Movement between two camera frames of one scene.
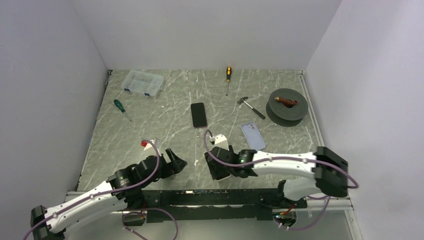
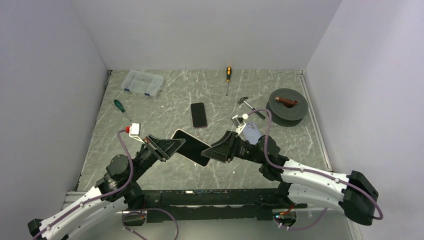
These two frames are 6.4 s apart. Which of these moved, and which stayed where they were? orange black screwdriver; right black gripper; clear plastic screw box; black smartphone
Moved: right black gripper
Stayed: clear plastic screw box; orange black screwdriver; black smartphone
